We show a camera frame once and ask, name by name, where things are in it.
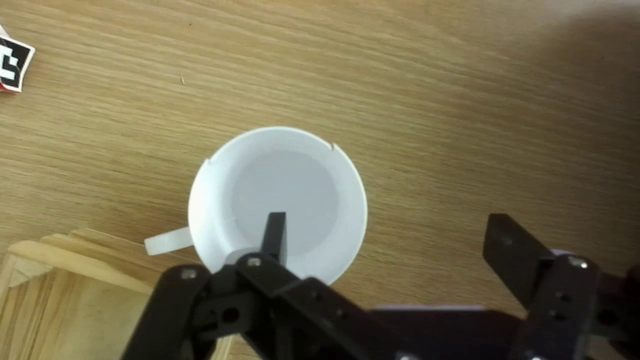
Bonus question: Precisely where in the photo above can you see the black white marker tag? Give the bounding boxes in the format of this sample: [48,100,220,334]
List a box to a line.
[0,26,37,93]

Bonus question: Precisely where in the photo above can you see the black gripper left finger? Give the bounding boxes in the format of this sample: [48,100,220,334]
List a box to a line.
[121,210,401,360]

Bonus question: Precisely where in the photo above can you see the wooden slat crate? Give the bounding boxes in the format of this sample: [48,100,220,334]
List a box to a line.
[0,228,236,360]

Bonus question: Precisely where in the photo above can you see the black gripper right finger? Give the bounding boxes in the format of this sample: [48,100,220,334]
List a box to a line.
[480,211,640,360]

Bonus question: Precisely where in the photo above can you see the white cup with handle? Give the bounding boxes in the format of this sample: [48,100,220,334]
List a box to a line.
[142,126,369,285]

